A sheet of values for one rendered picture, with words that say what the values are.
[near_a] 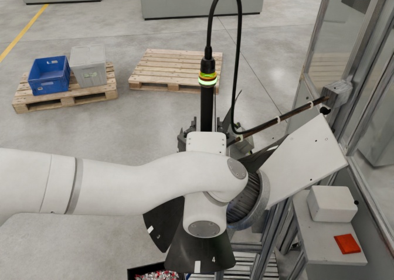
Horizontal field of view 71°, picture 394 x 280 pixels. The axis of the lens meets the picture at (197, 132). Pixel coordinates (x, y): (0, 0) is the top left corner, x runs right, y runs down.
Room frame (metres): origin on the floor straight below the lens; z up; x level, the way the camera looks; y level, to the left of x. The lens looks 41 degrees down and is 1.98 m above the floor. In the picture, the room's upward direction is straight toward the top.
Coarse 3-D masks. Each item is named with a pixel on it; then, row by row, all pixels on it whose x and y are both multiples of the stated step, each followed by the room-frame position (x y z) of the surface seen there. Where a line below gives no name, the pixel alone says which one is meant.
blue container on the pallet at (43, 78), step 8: (56, 56) 3.44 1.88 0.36; (64, 56) 3.47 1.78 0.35; (32, 64) 3.20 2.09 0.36; (40, 64) 3.38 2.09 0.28; (48, 64) 3.40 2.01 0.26; (56, 64) 3.43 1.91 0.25; (64, 64) 3.20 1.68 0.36; (32, 72) 3.08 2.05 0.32; (40, 72) 3.37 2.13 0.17; (48, 72) 3.39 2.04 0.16; (56, 72) 3.39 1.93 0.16; (64, 72) 3.07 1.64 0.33; (32, 80) 2.83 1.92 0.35; (40, 80) 2.84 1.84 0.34; (48, 80) 2.87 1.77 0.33; (56, 80) 2.90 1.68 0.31; (64, 80) 2.94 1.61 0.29; (32, 88) 2.82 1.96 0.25; (40, 88) 2.84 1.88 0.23; (48, 88) 2.86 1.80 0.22; (56, 88) 2.89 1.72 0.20; (64, 88) 2.90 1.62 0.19
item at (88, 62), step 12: (72, 48) 3.46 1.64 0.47; (84, 48) 3.46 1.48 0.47; (96, 48) 3.46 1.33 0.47; (72, 60) 3.10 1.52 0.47; (84, 60) 3.10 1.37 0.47; (96, 60) 3.10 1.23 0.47; (84, 72) 3.00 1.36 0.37; (96, 72) 3.03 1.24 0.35; (84, 84) 3.00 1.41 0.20; (96, 84) 3.04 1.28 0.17
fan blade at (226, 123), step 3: (240, 90) 0.90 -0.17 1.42; (237, 96) 0.87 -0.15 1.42; (228, 111) 0.83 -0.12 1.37; (228, 114) 0.85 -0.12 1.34; (225, 117) 0.82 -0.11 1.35; (228, 117) 0.87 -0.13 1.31; (225, 120) 0.83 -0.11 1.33; (228, 120) 0.89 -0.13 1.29; (222, 123) 0.81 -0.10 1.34; (225, 123) 0.85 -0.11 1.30; (228, 123) 0.90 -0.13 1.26; (222, 126) 0.82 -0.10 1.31; (225, 126) 0.86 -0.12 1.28; (228, 126) 0.90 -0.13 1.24; (225, 129) 0.86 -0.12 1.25
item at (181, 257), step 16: (176, 240) 0.44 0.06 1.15; (192, 240) 0.43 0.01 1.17; (208, 240) 0.42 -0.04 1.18; (224, 240) 0.42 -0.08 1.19; (176, 256) 0.39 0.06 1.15; (192, 256) 0.38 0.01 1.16; (208, 256) 0.38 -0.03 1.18; (224, 256) 0.37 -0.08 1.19; (192, 272) 0.34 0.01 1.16; (208, 272) 0.33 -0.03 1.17
